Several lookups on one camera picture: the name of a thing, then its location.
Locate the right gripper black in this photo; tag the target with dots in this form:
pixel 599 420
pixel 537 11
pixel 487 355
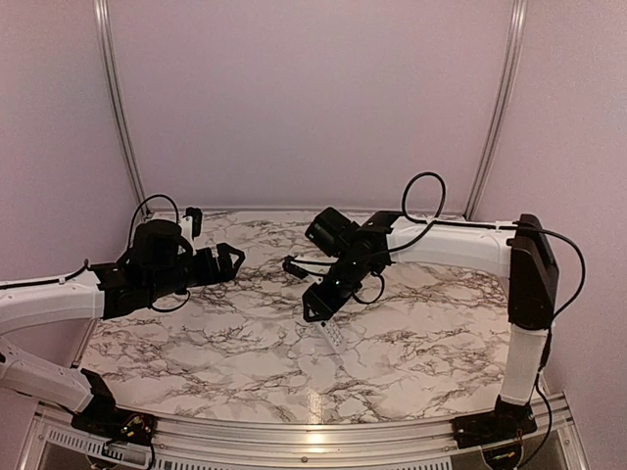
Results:
pixel 324 304

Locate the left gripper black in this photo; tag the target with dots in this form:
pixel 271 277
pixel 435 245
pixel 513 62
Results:
pixel 224 263

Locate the white remote control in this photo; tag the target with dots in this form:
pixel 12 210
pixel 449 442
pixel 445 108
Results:
pixel 331 333

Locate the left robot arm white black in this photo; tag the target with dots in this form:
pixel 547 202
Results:
pixel 161 260

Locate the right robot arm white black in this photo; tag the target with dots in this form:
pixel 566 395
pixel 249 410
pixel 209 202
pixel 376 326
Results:
pixel 517 253

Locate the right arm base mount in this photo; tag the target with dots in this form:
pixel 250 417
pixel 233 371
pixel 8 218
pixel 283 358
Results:
pixel 492 427

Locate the left rear aluminium post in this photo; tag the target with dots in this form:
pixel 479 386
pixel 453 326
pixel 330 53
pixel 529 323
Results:
pixel 105 36

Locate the aluminium post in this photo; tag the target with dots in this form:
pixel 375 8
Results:
pixel 105 36
pixel 514 42

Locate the front aluminium frame rail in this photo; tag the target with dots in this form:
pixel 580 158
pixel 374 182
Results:
pixel 193 443

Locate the right rear aluminium post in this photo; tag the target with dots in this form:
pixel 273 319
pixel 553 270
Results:
pixel 514 42

